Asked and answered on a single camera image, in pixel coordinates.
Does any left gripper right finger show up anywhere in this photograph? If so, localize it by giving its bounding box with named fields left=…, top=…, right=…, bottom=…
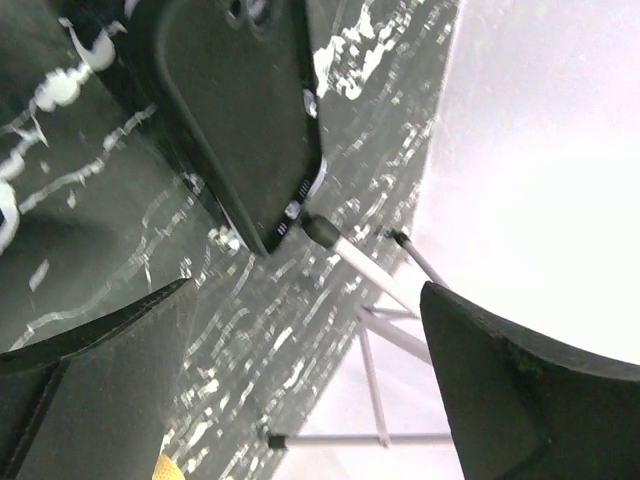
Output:
left=420, top=282, right=639, bottom=479

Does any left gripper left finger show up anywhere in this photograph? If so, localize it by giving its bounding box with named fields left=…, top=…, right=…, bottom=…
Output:
left=1, top=278, right=197, bottom=479

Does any lavender phone case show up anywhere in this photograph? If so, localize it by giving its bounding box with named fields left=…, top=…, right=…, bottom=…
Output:
left=108, top=1, right=325, bottom=256

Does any beige wooden microphone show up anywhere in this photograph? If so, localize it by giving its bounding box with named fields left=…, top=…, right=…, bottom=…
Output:
left=152, top=453, right=185, bottom=480

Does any lavender music stand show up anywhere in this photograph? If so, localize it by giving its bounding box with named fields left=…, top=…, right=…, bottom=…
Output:
left=260, top=213, right=453, bottom=451

